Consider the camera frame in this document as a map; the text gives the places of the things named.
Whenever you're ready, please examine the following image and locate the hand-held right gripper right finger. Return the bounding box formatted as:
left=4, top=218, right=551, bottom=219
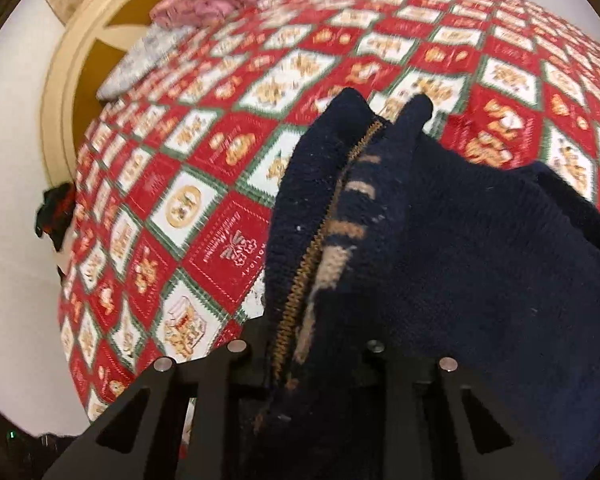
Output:
left=361, top=339, right=562, bottom=480

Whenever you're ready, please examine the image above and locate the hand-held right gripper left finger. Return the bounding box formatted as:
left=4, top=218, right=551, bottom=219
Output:
left=42, top=339, right=272, bottom=480

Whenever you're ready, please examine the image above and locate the navy patterned knit sweater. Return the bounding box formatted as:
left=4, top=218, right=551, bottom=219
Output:
left=252, top=87, right=600, bottom=480

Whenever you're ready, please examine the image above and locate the dark red black cloth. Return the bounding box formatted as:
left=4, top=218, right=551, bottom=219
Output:
left=34, top=181, right=79, bottom=254

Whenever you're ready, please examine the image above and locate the cream wooden bed headboard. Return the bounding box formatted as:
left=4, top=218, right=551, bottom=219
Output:
left=40, top=0, right=206, bottom=187

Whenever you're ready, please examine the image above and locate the grey floral pillow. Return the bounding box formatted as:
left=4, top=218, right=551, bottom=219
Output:
left=96, top=22, right=201, bottom=102

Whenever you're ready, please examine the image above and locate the red checked printed bedspread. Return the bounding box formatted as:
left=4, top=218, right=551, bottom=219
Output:
left=57, top=0, right=600, bottom=423

